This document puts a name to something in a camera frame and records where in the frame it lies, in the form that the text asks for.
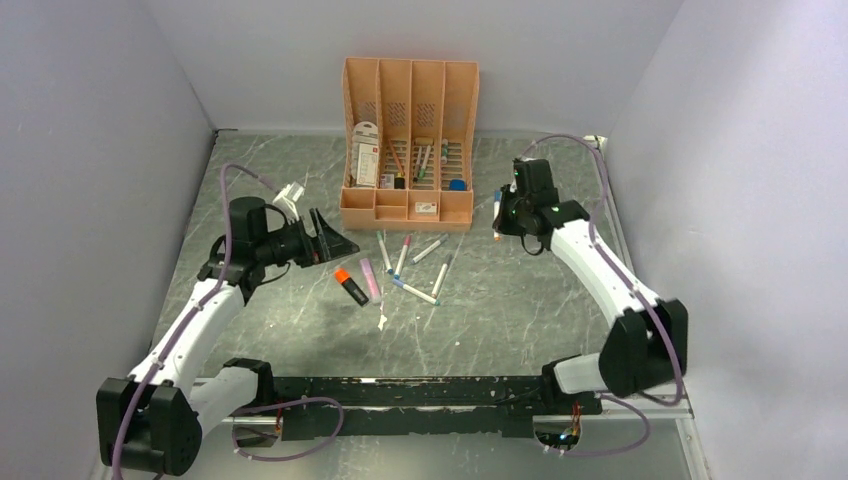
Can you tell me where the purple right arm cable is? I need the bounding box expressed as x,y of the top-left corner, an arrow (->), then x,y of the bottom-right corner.
516,134 -> 685,458

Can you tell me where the orange black highlighter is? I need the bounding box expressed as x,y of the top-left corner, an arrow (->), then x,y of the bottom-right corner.
334,268 -> 369,307

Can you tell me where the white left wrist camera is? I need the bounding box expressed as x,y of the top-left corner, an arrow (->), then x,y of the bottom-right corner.
272,182 -> 305,216

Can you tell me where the white pen blue cap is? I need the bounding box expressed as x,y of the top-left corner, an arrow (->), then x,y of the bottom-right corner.
391,278 -> 440,306

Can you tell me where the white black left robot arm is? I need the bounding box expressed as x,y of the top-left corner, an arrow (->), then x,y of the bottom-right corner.
96,196 -> 360,476

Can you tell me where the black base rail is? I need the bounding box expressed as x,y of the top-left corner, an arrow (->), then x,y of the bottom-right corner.
210,374 -> 604,442

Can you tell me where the orange plastic desk organizer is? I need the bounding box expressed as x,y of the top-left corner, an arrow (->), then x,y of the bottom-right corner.
339,57 -> 480,232

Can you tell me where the white eraser box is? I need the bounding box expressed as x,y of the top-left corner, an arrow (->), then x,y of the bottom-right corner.
414,202 -> 438,216

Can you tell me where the white pen green cap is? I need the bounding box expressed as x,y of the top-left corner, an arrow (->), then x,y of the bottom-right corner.
376,231 -> 394,275

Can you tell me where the white pen dark grey cap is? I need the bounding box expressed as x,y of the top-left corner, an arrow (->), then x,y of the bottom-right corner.
431,254 -> 453,298

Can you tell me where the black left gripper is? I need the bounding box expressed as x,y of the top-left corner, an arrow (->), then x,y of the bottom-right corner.
255,207 -> 359,269

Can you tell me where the white pen pink cap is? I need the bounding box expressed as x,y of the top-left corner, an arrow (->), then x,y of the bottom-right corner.
394,234 -> 412,278

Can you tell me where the blue round container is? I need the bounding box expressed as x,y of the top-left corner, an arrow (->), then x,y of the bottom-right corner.
448,179 -> 466,191

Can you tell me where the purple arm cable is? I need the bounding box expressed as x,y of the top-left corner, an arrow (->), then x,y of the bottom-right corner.
109,163 -> 344,480
516,134 -> 685,458

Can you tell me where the pink highlighter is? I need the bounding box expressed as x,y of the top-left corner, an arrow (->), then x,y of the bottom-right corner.
359,258 -> 382,304

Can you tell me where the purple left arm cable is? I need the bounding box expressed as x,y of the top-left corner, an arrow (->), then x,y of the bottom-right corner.
109,163 -> 344,480

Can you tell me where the white packaged item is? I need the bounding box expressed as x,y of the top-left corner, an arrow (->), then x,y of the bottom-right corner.
351,121 -> 380,188

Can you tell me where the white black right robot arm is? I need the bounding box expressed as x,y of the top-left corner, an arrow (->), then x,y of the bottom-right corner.
493,159 -> 688,414

